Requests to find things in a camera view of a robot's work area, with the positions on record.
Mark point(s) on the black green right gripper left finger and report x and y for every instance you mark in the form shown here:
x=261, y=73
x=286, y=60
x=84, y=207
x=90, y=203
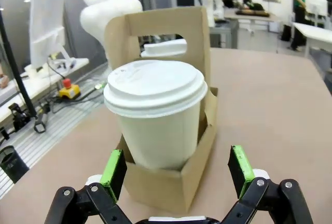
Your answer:
x=114, y=172

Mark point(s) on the long white side table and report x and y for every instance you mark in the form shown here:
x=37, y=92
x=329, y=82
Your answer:
x=10, y=99

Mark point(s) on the black green spare gripper tool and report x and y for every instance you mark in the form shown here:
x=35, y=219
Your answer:
x=40, y=127

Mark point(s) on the small white monitor back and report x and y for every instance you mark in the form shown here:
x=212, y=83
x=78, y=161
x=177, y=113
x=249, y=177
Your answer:
x=317, y=8

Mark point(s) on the white paper cup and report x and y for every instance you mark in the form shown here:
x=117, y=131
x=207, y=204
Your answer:
x=155, y=141

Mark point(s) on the black camera device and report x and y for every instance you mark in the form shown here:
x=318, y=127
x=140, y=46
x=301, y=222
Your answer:
x=19, y=117

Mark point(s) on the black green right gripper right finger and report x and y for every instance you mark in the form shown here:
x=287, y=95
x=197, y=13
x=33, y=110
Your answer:
x=240, y=172

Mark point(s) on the grey ribbed aluminium platform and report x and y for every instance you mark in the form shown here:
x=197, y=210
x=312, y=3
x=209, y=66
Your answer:
x=52, y=141

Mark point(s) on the brown cardboard cup carrier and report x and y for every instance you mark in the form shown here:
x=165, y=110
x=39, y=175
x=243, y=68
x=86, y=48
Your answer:
x=160, y=191

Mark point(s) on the white table with monitor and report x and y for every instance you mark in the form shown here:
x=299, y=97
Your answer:
x=313, y=33

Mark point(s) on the thick black stand pole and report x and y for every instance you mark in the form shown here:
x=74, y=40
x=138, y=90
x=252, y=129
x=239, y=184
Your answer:
x=15, y=66

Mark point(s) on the grey background table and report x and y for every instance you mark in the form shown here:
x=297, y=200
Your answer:
x=249, y=19

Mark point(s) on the white plastic cup lid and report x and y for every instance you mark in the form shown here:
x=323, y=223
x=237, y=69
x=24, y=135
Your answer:
x=155, y=84
x=166, y=48

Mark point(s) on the black cup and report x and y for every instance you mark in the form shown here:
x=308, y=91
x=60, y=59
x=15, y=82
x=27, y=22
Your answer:
x=13, y=167

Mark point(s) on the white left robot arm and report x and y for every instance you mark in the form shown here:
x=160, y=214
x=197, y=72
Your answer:
x=109, y=8

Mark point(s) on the yellow red emergency stop button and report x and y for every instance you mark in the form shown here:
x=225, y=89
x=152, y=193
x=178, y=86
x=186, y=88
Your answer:
x=70, y=91

